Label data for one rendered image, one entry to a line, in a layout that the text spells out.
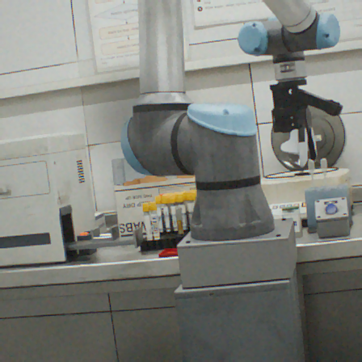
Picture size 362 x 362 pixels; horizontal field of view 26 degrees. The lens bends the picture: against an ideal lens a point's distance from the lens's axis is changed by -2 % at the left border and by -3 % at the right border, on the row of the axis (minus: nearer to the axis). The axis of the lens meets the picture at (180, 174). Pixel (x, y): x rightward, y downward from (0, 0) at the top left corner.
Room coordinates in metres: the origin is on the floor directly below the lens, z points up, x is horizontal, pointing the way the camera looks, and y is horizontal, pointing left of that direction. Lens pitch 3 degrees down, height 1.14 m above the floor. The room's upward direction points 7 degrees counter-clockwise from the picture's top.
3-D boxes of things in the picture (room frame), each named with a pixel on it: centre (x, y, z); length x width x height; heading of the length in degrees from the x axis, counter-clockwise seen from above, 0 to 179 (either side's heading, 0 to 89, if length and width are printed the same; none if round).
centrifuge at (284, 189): (2.10, -0.31, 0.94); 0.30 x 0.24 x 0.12; 160
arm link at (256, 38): (1.78, -0.23, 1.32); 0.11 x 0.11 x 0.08; 50
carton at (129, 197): (2.23, 0.03, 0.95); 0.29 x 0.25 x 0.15; 169
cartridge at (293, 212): (1.82, -0.24, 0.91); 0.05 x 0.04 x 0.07; 169
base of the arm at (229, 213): (1.45, -0.08, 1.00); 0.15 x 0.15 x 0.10
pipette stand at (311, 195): (1.86, -0.33, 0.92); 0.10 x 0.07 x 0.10; 71
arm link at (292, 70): (1.87, -0.28, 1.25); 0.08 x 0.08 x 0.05
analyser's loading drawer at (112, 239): (1.87, 0.21, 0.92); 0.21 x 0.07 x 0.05; 79
